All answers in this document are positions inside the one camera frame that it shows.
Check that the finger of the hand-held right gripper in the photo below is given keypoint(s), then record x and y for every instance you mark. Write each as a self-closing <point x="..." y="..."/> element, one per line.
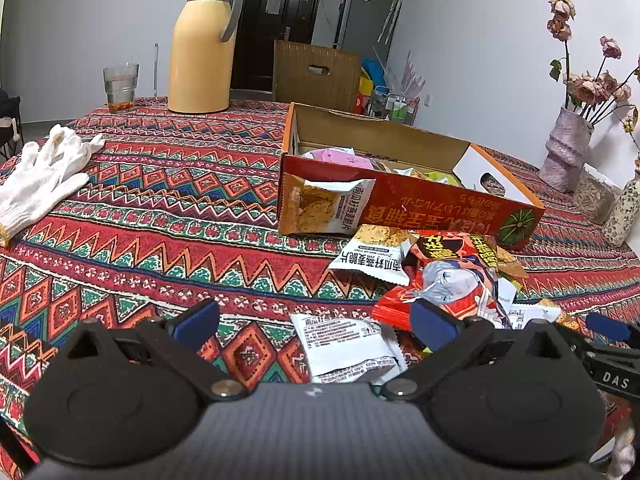
<point x="607" y="327"/>

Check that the grey refrigerator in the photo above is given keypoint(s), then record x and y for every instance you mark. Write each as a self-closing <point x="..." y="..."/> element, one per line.
<point x="355" y="20"/>

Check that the red blue cartoon snack packet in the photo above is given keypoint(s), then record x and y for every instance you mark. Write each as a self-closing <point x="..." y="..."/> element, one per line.
<point x="450" y="280"/>

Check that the yellow flower branches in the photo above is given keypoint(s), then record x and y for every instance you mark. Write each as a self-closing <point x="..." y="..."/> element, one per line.
<point x="631" y="122"/>

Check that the dark door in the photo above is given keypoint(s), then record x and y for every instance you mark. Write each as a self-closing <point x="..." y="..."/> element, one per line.
<point x="255" y="35"/>

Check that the pink ceramic vase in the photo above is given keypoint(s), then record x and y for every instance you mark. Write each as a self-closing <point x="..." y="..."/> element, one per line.
<point x="565" y="150"/>

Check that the clear drinking glass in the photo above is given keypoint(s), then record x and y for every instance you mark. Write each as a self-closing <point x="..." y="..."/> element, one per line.
<point x="120" y="90"/>

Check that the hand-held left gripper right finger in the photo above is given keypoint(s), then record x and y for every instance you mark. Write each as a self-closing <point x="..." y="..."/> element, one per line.
<point x="432" y="322"/>

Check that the black folding chair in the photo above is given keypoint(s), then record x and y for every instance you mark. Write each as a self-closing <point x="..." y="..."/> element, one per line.
<point x="10" y="110"/>

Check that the blue bag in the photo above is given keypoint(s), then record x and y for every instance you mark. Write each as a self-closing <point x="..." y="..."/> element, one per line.
<point x="372" y="71"/>

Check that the yellow thermos jug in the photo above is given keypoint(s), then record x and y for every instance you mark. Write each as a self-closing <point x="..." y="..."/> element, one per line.
<point x="200" y="60"/>

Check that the white folded umbrella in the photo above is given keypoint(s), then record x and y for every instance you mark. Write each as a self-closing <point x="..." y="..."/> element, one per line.
<point x="392" y="10"/>

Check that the brown chair back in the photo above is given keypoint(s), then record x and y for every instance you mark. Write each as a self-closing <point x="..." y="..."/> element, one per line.
<point x="295" y="85"/>

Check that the paper notice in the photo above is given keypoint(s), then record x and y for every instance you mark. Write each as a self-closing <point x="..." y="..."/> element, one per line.
<point x="273" y="5"/>

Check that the yellow bag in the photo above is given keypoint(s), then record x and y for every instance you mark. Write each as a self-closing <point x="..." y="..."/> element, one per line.
<point x="365" y="86"/>

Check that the dried pink roses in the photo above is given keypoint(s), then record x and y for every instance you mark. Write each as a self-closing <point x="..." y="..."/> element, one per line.
<point x="587" y="87"/>

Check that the lavender bunch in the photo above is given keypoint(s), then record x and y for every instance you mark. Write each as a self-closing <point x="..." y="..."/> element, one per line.
<point x="407" y="77"/>

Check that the floral print vase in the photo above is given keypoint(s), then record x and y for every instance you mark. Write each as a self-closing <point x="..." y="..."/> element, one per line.
<point x="622" y="215"/>

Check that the red cardboard box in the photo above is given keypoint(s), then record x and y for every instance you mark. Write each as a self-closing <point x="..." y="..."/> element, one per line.
<point x="425" y="205"/>

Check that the pink snack packet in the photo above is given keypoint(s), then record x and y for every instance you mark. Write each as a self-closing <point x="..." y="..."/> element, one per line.
<point x="340" y="156"/>

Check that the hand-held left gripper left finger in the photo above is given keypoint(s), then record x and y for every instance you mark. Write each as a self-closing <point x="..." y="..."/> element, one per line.
<point x="195" y="320"/>

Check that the brown snack packet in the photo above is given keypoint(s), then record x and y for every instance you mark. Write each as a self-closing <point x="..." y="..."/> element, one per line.
<point x="510" y="260"/>

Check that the lime green snack packet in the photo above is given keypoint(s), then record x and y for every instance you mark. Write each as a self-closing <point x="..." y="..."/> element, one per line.
<point x="440" y="176"/>

